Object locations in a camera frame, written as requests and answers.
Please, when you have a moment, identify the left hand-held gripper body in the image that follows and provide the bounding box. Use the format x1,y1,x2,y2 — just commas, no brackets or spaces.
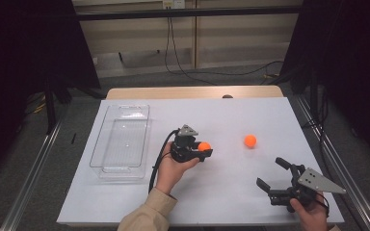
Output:
170,124,204,164

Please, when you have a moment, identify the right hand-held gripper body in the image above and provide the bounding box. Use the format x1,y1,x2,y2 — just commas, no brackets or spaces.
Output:
267,164,347,214

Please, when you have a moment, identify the clear plastic container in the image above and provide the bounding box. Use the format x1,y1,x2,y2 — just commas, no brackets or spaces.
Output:
89,104,152,185

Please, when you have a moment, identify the person's left hand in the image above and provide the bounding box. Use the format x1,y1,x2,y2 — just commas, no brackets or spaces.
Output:
155,141,200,195

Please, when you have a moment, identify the person's right hand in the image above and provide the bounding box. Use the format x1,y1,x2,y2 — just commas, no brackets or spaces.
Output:
288,191,330,231

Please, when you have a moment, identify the white board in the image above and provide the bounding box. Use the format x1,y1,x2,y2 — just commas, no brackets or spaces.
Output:
56,96,346,225

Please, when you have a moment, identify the wooden table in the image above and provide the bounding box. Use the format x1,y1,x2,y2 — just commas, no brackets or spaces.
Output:
105,85,285,100

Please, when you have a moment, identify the dark curtain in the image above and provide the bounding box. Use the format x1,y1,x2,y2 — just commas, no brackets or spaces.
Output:
278,0,370,171
0,0,102,185

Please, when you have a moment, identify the black horizontal bar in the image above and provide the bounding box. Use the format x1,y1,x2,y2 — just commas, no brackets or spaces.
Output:
75,5,303,22

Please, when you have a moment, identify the black stand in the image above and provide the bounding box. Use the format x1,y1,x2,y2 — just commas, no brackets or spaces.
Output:
42,76,59,135

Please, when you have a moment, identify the right hand-held gripper black cable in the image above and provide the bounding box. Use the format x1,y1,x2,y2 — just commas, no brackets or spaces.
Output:
315,192,331,219

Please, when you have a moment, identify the hand-held gripper black cable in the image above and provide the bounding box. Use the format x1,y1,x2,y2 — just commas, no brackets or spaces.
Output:
315,192,331,219
147,128,180,194

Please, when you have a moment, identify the metal floor rail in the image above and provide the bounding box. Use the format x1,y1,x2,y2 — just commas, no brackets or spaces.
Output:
293,94,370,231
0,118,64,231

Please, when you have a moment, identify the left hand-held gripper black cable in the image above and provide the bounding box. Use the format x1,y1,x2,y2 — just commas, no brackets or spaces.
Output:
147,128,180,194

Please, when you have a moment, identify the black wall cable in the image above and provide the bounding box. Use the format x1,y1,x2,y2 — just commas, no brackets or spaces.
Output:
170,17,285,78
164,17,220,87

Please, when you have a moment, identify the white wall socket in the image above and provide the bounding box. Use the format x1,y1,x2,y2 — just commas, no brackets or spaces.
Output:
162,0,186,10

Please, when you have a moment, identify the yellow cable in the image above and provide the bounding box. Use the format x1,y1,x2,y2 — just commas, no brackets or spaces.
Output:
25,92,47,115

